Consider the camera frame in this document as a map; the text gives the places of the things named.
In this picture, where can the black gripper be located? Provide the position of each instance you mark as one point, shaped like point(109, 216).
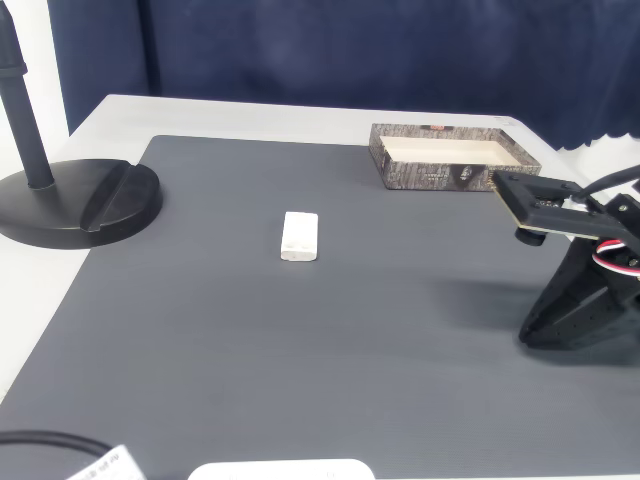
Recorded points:
point(575, 295)

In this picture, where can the small white block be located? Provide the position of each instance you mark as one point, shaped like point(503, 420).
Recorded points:
point(299, 237)

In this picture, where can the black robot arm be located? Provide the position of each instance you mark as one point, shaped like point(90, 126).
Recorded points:
point(625, 207)

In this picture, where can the patterned brown cardboard box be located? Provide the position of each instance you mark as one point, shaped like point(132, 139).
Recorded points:
point(425, 177)

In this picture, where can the grey rubber mat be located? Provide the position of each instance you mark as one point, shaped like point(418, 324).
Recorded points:
point(300, 350)

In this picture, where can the white flat device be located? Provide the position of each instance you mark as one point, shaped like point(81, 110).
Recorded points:
point(280, 471)

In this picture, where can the black round stand base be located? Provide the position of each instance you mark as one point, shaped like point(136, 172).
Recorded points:
point(60, 200)

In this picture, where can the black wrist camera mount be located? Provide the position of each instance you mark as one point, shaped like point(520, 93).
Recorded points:
point(530, 210)

